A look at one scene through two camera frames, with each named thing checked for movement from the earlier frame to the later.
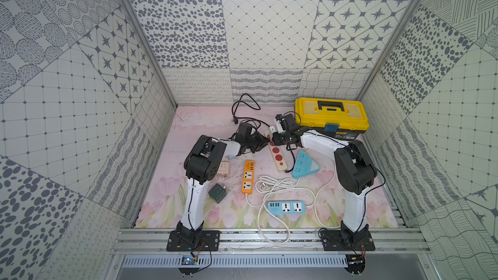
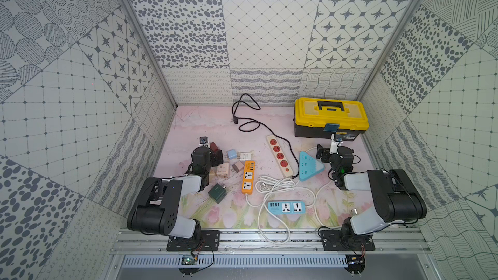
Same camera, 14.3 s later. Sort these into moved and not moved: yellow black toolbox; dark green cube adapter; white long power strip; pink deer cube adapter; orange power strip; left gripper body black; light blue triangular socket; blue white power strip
Moved: light blue triangular socket; white long power strip; left gripper body black
Not moved: orange power strip; blue white power strip; dark green cube adapter; pink deer cube adapter; yellow black toolbox
